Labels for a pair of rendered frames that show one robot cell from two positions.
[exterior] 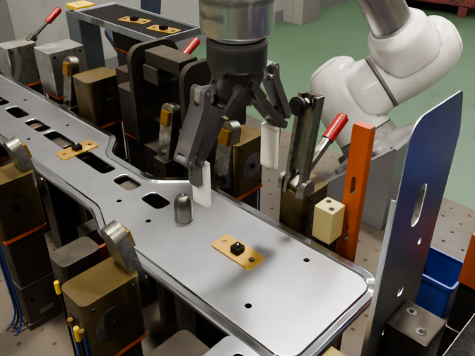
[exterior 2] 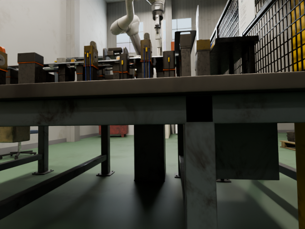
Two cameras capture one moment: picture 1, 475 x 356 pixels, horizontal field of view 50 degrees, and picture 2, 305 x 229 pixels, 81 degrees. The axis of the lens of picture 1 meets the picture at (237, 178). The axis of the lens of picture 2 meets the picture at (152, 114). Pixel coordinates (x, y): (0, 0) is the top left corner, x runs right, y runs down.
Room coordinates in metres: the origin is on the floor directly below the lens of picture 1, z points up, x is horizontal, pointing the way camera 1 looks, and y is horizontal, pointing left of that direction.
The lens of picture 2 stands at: (-0.33, 0.79, 0.59)
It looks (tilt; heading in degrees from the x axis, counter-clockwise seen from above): 2 degrees up; 322
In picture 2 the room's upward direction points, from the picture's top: 1 degrees counter-clockwise
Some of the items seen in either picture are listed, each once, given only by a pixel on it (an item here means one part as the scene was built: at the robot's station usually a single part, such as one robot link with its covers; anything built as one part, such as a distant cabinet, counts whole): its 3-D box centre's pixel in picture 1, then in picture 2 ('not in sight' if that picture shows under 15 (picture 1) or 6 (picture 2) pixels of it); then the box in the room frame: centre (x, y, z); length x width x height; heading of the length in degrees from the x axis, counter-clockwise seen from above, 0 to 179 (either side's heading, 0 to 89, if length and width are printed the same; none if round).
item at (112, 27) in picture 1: (134, 22); (86, 60); (1.34, 0.27, 1.16); 0.37 x 0.14 x 0.02; 46
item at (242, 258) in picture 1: (237, 248); not in sight; (0.61, 0.00, 1.01); 0.08 x 0.04 x 0.01; 45
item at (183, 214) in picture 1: (183, 210); not in sight; (0.70, 0.09, 1.02); 0.03 x 0.03 x 0.07
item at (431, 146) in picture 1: (407, 248); (197, 33); (0.42, -0.18, 1.17); 0.12 x 0.01 x 0.34; 136
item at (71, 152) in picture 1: (76, 147); not in sight; (0.93, 0.34, 1.01); 0.08 x 0.04 x 0.01; 137
